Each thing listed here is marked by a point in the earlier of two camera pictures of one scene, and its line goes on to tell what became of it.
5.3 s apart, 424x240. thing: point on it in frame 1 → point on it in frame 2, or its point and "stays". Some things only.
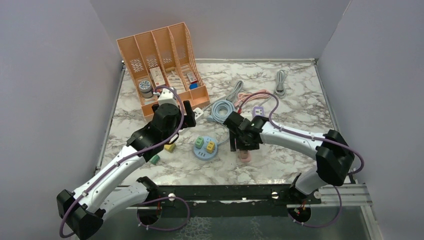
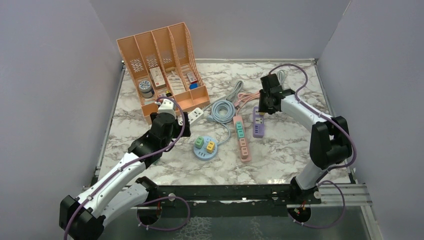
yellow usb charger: x=210 y=147 stays
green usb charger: x=199 y=142 stays
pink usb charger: x=244 y=154 stays
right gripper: x=236 y=144 → x=262 y=108
